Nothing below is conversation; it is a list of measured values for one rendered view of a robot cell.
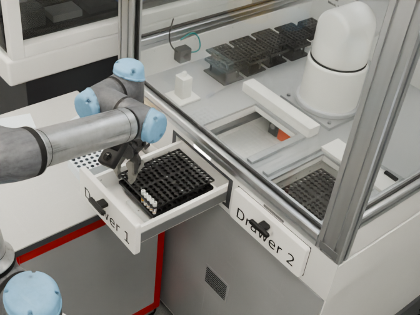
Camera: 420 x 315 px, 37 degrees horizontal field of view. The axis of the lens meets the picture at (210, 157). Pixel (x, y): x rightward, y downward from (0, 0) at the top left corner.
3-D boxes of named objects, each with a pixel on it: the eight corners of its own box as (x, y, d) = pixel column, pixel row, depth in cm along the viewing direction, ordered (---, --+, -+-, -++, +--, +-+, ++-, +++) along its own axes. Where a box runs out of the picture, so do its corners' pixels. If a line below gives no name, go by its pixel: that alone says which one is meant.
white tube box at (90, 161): (79, 181, 198) (79, 172, 196) (67, 167, 203) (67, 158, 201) (114, 169, 205) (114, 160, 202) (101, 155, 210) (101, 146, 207)
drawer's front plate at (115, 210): (134, 255, 169) (135, 227, 162) (80, 195, 185) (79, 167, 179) (140, 253, 170) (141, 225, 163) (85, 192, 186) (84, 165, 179)
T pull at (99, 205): (102, 217, 168) (102, 213, 167) (87, 200, 172) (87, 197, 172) (113, 211, 170) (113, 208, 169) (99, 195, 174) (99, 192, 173)
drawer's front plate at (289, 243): (298, 278, 169) (306, 250, 162) (229, 215, 185) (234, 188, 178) (302, 275, 170) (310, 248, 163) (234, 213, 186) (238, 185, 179)
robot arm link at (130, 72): (103, 64, 147) (128, 52, 153) (104, 102, 154) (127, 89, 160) (128, 77, 144) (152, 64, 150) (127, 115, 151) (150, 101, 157)
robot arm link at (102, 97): (104, 107, 136) (138, 87, 144) (69, 89, 141) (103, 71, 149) (106, 136, 141) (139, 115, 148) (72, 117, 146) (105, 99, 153)
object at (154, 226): (137, 245, 170) (137, 230, 166) (88, 192, 185) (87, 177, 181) (245, 191, 192) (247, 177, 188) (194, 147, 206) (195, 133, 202)
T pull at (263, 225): (266, 239, 168) (267, 235, 167) (247, 222, 172) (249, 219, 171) (275, 234, 170) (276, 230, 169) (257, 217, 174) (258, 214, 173)
